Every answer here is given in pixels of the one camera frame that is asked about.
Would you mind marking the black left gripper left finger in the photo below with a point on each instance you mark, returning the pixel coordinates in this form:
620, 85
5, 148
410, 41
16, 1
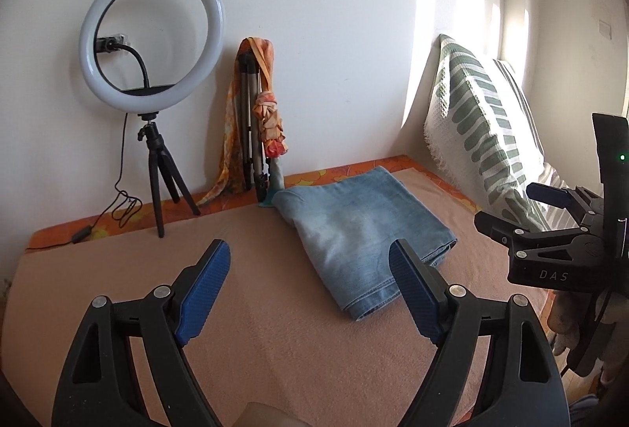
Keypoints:
99, 386

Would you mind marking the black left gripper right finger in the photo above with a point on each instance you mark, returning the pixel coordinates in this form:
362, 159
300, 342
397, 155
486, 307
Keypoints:
493, 365

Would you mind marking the blue denim pants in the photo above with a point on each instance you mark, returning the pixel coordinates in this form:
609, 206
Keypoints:
347, 227

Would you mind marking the gloved right hand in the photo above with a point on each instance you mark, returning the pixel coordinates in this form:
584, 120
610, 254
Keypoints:
591, 328

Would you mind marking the green white patterned pillow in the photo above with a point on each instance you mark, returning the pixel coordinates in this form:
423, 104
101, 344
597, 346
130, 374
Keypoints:
480, 138

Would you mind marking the folded silver black tripod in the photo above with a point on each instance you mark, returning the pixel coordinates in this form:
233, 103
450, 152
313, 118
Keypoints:
253, 155

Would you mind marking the teal cloth piece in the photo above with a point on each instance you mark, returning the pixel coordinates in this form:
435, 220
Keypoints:
271, 183

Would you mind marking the orange patterned scarf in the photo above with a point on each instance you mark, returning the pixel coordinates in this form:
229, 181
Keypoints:
230, 178

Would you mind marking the black camera box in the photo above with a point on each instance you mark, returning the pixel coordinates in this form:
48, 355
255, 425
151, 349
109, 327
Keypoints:
611, 134

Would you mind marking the white ring light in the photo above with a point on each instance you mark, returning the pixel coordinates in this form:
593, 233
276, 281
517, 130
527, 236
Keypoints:
145, 56

